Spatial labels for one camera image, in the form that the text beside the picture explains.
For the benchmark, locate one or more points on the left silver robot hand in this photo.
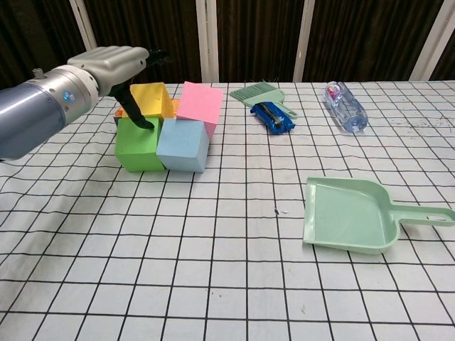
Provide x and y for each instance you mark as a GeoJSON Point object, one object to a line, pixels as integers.
{"type": "Point", "coordinates": [113, 67]}

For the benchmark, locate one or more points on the yellow foam cube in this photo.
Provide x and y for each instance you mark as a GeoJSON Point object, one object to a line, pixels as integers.
{"type": "Point", "coordinates": [153, 99]}

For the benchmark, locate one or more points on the green foam cube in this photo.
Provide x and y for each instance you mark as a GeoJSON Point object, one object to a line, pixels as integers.
{"type": "Point", "coordinates": [138, 149]}

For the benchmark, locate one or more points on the pink foam cube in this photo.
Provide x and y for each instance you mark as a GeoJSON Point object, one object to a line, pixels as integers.
{"type": "Point", "coordinates": [199, 103]}

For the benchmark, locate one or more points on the light blue foam cube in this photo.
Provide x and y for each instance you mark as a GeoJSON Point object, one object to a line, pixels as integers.
{"type": "Point", "coordinates": [181, 149]}

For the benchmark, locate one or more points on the green hand brush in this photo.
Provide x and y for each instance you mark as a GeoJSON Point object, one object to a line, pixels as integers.
{"type": "Point", "coordinates": [263, 94]}

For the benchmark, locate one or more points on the orange snack box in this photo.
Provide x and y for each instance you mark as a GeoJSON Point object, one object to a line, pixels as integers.
{"type": "Point", "coordinates": [175, 105]}

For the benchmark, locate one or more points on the blue snack packet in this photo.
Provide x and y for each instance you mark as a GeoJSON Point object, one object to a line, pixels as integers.
{"type": "Point", "coordinates": [264, 115]}

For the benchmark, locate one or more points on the clear plastic water bottle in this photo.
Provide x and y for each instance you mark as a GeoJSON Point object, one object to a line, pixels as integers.
{"type": "Point", "coordinates": [346, 110]}

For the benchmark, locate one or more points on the white black-grid tablecloth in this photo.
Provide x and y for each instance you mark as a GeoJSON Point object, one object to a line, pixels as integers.
{"type": "Point", "coordinates": [227, 277]}

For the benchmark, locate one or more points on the green plastic dustpan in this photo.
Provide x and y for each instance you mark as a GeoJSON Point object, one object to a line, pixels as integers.
{"type": "Point", "coordinates": [348, 216]}

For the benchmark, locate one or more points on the white double frame post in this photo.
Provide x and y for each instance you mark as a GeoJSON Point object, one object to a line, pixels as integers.
{"type": "Point", "coordinates": [208, 35]}

